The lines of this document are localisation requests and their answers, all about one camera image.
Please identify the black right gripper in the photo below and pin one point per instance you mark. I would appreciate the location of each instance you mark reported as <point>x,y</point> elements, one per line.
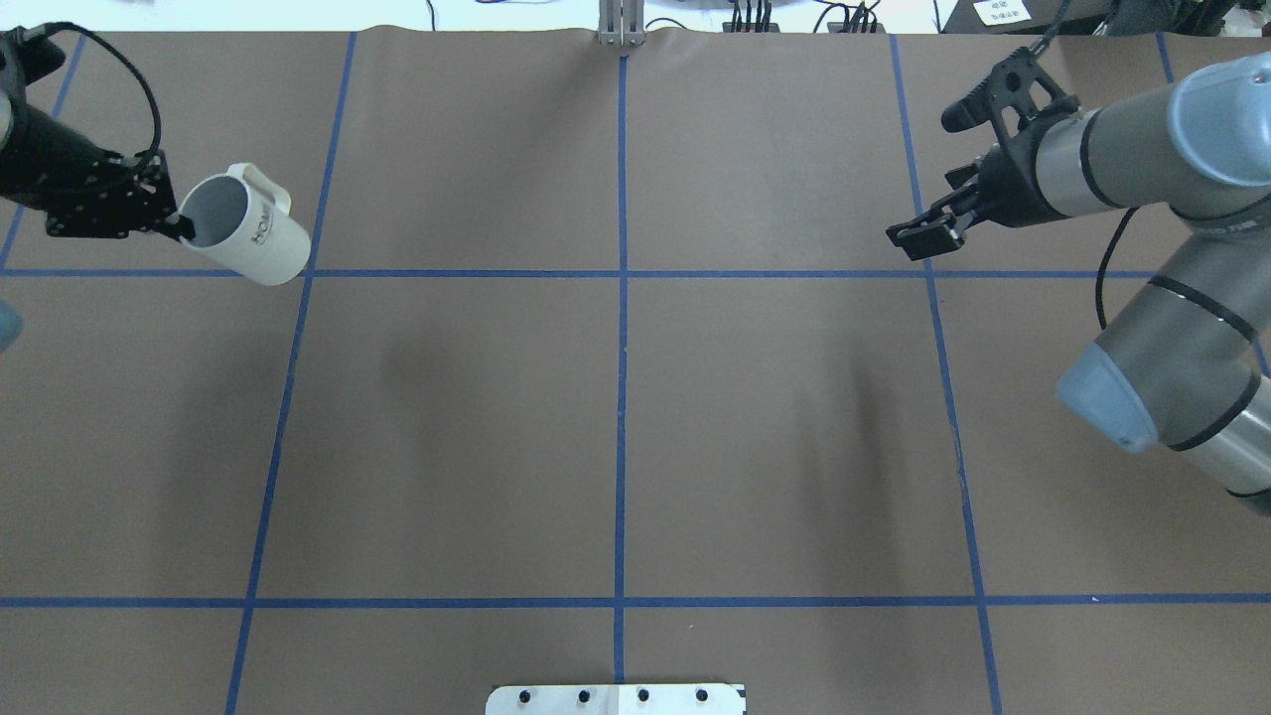
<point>1011,179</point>

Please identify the aluminium frame post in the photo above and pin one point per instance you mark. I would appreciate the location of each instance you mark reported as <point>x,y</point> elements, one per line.
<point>621,23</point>

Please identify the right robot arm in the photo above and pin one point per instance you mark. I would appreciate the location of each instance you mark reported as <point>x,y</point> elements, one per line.
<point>1169,369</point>

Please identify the white HOME mug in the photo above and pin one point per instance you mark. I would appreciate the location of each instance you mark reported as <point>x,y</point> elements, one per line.
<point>243,221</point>

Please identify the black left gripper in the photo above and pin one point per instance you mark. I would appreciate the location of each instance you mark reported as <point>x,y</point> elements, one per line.
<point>48,156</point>

